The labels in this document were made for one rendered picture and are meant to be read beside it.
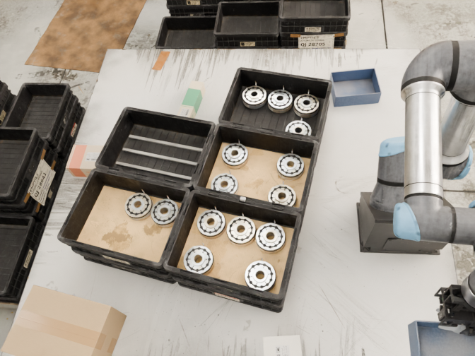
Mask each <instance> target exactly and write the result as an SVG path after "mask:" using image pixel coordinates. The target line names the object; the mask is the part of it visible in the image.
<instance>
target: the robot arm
mask: <svg viewBox="0 0 475 356"><path fill-rule="evenodd" d="M445 91H449V92H450V94H451V98H450V101H449V104H448V106H447V109H446V112H445V115H444V117H443V120H442V123H441V99H442V98H443V97H444V96H445ZM401 99H402V100H403V101H404V102H405V136H400V137H394V138H388V139H386V140H384V141H383V142H381V144H380V151H379V153H378V156H379V158H378V167H377V182H376V185H375V188H374V189H373V192H372V194H371V196H370V205H371V206H372V207H373V208H375V209H377V210H381V211H384V212H388V213H393V214H394V217H393V231H394V234H395V236H396V237H398V238H402V239H409V240H415V241H417V242H419V241H427V242H441V243H448V244H462V245H470V246H473V250H474V256H475V200H474V201H472V202H471V203H470V204H469V207H468V208H462V207H452V206H444V205H443V187H442V180H443V179H447V180H454V179H463V178H465V177H466V176H467V175H468V173H469V170H470V169H471V164H472V160H473V151H472V148H471V146H470V145H469V144H468V142H469V140H470V138H471V136H472V134H473V132H474V130H475V40H453V41H451V40H444V41H440V42H436V43H434V44H431V45H429V46H427V47H426V48H425V49H423V50H422V51H421V52H419V53H418V54H417V55H416V56H415V57H414V59H413V60H412V61H411V63H410V64H409V65H408V67H407V69H406V71H405V73H404V76H403V78H402V81H401ZM440 291H441V294H438V293H439V292H440ZM434 297H439V298H438V299H439V302H440V304H443V305H440V308H437V309H436V311H437V312H439V313H438V320H439V321H441V322H440V323H439V324H438V325H439V326H438V328H441V329H445V330H449V331H453V332H455V333H458V334H464V335H467V336H475V269H474V270H473V271H472V272H471V273H470V274H469V275H468V276H467V277H466V278H465V279H464V280H463V281H462V284H461V285H453V284H451V285H450V286H449V287H441V288H440V289H439V290H438V291H437V292H436V293H435V294H434ZM444 322H445V323H444Z"/></svg>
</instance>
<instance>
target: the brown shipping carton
mask: <svg viewBox="0 0 475 356"><path fill-rule="evenodd" d="M126 317H127V315H125V314H123V313H121V312H120V311H118V310H116V309H115V308H113V307H111V306H109V305H106V304H101V303H98V302H94V301H91V300H88V299H84V298H80V297H76V296H73V295H68V294H66V293H63V292H58V291H55V290H51V289H48V288H45V287H40V286H37V285H33V287H32V289H31V291H30V293H29V295H28V297H27V299H26V301H25V303H24V305H23V307H22V309H21V311H20V313H19V315H18V316H17V318H16V320H15V322H14V324H13V326H12V328H11V330H10V332H9V334H8V336H7V338H6V340H5V342H4V344H3V346H2V348H1V351H2V352H5V353H8V354H11V355H15V356H112V353H113V351H114V348H115V346H116V344H117V340H118V338H119V335H120V333H121V330H122V327H123V325H124V322H125V320H126Z"/></svg>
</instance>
